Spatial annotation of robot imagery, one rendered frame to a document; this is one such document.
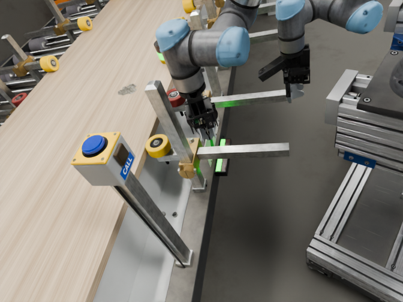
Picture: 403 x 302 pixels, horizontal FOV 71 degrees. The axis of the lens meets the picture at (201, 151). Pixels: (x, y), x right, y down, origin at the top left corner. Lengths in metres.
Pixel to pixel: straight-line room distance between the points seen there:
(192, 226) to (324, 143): 1.29
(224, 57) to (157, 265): 0.72
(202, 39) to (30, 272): 0.72
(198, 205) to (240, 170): 0.97
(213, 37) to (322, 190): 1.37
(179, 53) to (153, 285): 0.72
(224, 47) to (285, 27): 0.34
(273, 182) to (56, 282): 1.35
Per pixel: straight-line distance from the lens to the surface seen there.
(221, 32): 0.60
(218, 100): 1.08
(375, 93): 0.76
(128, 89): 1.25
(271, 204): 1.76
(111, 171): 0.49
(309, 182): 1.83
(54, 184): 1.06
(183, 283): 0.90
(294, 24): 0.89
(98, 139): 0.51
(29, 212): 1.05
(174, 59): 0.64
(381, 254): 1.45
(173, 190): 1.16
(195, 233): 0.94
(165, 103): 0.73
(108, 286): 0.94
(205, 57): 0.61
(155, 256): 1.05
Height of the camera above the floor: 1.51
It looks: 46 degrees down
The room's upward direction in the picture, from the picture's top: 22 degrees counter-clockwise
